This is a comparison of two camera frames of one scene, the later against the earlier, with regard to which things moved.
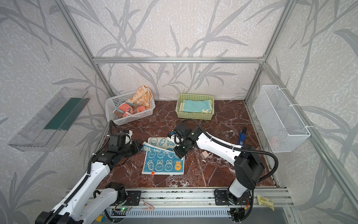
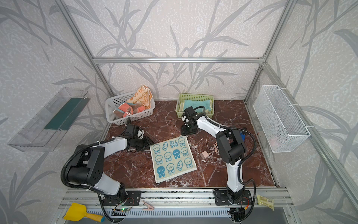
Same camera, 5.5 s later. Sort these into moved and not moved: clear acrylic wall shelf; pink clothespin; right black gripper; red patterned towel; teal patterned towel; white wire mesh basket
Moved: right black gripper; teal patterned towel
Not moved: white wire mesh basket; pink clothespin; clear acrylic wall shelf; red patterned towel
